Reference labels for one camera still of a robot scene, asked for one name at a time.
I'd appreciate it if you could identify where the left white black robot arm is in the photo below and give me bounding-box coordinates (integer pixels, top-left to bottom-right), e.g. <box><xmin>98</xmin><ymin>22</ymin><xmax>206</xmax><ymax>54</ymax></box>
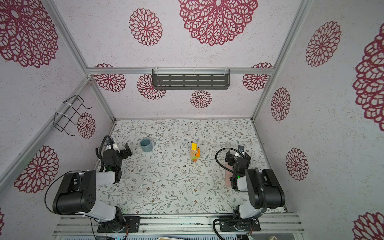
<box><xmin>53</xmin><ymin>144</ymin><xmax>132</xmax><ymax>233</ymax></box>

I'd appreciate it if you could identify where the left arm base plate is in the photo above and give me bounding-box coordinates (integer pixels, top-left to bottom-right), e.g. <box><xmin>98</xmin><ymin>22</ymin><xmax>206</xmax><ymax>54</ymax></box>
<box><xmin>97</xmin><ymin>217</ymin><xmax>141</xmax><ymax>234</ymax></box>

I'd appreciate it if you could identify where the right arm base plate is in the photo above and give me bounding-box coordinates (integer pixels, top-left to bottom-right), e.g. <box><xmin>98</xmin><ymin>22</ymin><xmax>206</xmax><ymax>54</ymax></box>
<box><xmin>219</xmin><ymin>216</ymin><xmax>261</xmax><ymax>232</ymax></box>

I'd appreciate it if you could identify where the yellow wooden block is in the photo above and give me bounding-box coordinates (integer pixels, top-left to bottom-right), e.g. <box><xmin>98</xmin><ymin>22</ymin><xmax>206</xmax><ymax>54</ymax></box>
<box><xmin>191</xmin><ymin>143</ymin><xmax>198</xmax><ymax>151</ymax></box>

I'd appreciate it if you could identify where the teal ceramic cup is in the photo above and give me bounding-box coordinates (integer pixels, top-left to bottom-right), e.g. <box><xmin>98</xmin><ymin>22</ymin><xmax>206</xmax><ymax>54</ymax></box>
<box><xmin>140</xmin><ymin>138</ymin><xmax>153</xmax><ymax>153</ymax></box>

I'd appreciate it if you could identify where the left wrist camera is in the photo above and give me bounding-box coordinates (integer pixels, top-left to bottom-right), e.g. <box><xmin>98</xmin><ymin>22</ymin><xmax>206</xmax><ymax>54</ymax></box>
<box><xmin>106</xmin><ymin>138</ymin><xmax>115</xmax><ymax>148</ymax></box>

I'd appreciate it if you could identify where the dark grey wall shelf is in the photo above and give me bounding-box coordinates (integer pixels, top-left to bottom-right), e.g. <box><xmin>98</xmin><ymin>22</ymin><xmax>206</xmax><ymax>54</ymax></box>
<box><xmin>152</xmin><ymin>69</ymin><xmax>231</xmax><ymax>90</ymax></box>

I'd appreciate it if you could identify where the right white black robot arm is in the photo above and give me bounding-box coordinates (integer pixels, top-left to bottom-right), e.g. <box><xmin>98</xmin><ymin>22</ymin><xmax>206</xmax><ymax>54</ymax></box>
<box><xmin>225</xmin><ymin>150</ymin><xmax>286</xmax><ymax>220</ymax></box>

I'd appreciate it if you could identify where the aluminium front rail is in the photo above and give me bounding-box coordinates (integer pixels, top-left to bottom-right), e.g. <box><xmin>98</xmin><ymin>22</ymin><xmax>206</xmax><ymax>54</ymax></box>
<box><xmin>52</xmin><ymin>213</ymin><xmax>305</xmax><ymax>236</ymax></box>

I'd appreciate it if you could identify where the pink sponge block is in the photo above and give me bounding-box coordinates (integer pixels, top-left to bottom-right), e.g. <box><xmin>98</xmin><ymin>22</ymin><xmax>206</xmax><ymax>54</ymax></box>
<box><xmin>225</xmin><ymin>170</ymin><xmax>233</xmax><ymax>189</ymax></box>

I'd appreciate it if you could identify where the black wire wall rack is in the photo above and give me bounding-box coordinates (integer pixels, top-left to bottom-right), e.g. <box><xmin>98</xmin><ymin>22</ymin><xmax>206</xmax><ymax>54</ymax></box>
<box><xmin>53</xmin><ymin>95</ymin><xmax>92</xmax><ymax>137</ymax></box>

